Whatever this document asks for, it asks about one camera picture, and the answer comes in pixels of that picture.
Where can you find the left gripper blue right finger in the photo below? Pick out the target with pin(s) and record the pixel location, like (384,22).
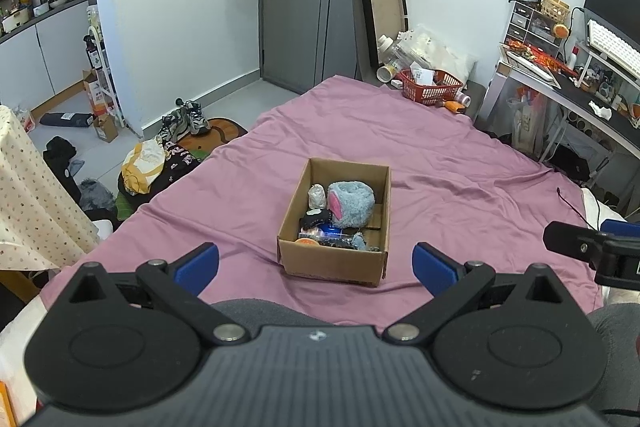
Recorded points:
(434,270)

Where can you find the blue tissue pack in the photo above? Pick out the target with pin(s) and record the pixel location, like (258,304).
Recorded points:
(326,233)

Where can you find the grey pink plush toy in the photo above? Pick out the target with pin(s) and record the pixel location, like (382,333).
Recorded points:
(351,202)

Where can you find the paper cup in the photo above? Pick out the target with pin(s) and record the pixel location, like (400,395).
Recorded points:
(387,72)

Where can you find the brown cardboard box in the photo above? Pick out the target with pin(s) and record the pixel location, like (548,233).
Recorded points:
(336,261)

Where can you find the pair of sneakers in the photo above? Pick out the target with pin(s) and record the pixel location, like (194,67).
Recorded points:
(186,119)

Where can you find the red plastic basket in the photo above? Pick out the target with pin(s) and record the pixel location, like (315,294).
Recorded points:
(443,88)

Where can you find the white desk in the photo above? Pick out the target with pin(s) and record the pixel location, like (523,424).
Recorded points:
(563,99)

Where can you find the black stitched fabric patch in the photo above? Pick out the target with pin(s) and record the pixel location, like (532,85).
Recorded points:
(314,218)

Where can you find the orange slice plush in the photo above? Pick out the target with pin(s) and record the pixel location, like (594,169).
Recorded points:
(307,241)

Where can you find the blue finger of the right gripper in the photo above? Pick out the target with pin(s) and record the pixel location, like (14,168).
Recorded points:
(614,227)

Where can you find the purple bed sheet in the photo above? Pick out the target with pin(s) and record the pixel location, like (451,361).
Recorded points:
(453,186)

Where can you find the wooden framed board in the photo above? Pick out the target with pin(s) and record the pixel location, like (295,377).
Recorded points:
(383,18)

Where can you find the white plastic bag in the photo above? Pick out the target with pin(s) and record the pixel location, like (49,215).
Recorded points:
(529,108)

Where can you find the grey drawer organizer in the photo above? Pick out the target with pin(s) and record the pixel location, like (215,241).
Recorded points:
(534,28)

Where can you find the clear plastic bottle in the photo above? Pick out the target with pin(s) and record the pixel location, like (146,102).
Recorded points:
(394,51)

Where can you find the orange utility knife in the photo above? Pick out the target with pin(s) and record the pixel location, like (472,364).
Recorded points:
(455,107)

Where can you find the white crumpled soft packet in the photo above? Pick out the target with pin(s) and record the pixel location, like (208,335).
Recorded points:
(316,197)

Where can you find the grey door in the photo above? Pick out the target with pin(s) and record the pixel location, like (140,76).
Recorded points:
(303,42)

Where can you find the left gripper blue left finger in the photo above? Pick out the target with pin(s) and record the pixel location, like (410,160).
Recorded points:
(195,270)

